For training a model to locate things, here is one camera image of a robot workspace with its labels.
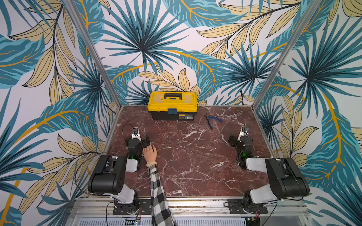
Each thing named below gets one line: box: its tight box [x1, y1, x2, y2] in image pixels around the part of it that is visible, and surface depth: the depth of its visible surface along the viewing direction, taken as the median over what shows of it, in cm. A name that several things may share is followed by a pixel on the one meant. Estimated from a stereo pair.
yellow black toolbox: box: [147, 90, 198, 121], surface depth 101 cm
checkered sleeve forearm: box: [146, 161, 178, 226], surface depth 72 cm
